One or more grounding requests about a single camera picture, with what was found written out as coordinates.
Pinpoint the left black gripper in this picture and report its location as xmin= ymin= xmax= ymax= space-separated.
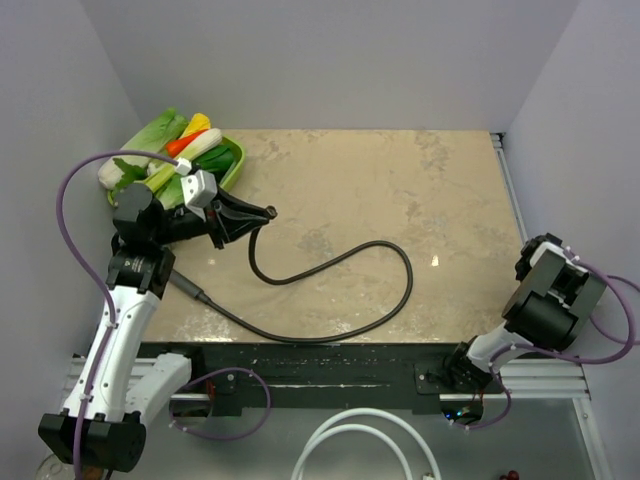
xmin=152 ymin=181 xmax=269 ymax=249

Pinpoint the black shower hose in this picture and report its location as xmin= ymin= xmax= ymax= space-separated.
xmin=199 ymin=203 xmax=415 ymax=344

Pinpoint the grey shower head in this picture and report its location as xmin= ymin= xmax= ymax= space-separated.
xmin=170 ymin=270 xmax=211 ymax=305

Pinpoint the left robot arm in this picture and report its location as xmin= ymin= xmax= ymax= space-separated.
xmin=38 ymin=176 xmax=277 ymax=472

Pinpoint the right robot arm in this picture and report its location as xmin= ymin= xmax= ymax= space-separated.
xmin=443 ymin=233 xmax=605 ymax=393

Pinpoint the dark green vegetable toy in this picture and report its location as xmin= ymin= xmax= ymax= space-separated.
xmin=193 ymin=145 xmax=235 ymax=176

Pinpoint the green lettuce toy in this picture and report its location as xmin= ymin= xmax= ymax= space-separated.
xmin=155 ymin=174 xmax=184 ymax=210

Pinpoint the green plastic tray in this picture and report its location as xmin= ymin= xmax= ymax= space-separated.
xmin=107 ymin=137 xmax=244 ymax=209

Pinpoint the white leek toy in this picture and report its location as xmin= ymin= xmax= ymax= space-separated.
xmin=142 ymin=128 xmax=222 ymax=193

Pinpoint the orange carrot toy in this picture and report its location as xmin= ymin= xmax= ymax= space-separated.
xmin=166 ymin=130 xmax=204 ymax=158

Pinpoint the yellow pepper toy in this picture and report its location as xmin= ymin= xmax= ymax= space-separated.
xmin=180 ymin=113 xmax=211 ymax=139

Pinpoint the napa cabbage toy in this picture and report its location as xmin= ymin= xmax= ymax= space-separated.
xmin=98 ymin=108 xmax=188 ymax=190

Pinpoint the tin can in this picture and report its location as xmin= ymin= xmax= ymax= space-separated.
xmin=35 ymin=454 xmax=106 ymax=480

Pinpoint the red small object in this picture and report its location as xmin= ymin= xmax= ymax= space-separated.
xmin=499 ymin=470 xmax=520 ymax=480

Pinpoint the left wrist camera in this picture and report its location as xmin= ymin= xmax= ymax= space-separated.
xmin=175 ymin=158 xmax=218 ymax=221

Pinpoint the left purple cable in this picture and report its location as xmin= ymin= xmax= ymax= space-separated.
xmin=55 ymin=151 xmax=272 ymax=480

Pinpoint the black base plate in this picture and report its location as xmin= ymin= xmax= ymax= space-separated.
xmin=136 ymin=342 xmax=479 ymax=416

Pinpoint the white hose loop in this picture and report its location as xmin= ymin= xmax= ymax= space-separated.
xmin=290 ymin=408 xmax=442 ymax=480

